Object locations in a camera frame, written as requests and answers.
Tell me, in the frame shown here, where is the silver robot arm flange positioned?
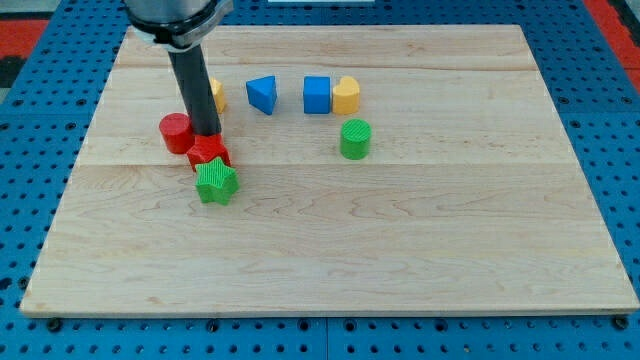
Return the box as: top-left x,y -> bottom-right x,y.
123,0 -> 234,52

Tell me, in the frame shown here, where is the green cylinder block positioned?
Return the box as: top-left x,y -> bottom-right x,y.
340,118 -> 372,160

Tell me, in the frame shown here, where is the wooden board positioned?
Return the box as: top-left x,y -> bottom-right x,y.
21,25 -> 639,318

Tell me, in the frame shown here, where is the yellow heart block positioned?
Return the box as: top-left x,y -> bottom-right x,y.
332,76 -> 360,115

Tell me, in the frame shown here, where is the blue cube block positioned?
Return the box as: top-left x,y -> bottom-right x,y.
303,76 -> 331,114

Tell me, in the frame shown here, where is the green star block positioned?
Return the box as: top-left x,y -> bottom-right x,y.
195,157 -> 239,205

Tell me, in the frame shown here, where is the blue triangle block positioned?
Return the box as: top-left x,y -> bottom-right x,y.
246,75 -> 277,115

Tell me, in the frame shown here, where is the red star block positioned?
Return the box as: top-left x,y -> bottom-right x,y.
186,134 -> 232,171

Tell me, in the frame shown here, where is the yellow block behind rod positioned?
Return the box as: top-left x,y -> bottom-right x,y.
209,77 -> 227,114

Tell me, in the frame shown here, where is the red cylinder block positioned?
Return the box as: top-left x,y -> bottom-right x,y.
159,113 -> 195,154

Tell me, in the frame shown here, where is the black cylindrical pointer rod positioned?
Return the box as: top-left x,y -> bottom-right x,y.
169,45 -> 222,136

